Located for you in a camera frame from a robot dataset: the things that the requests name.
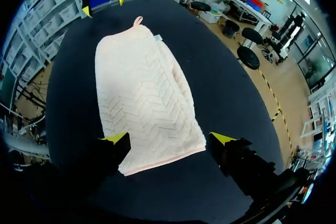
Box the pale pink towel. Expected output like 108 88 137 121
94 16 207 177

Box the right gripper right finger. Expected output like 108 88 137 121
209 131 281 204

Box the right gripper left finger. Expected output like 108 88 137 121
78 131 131 198

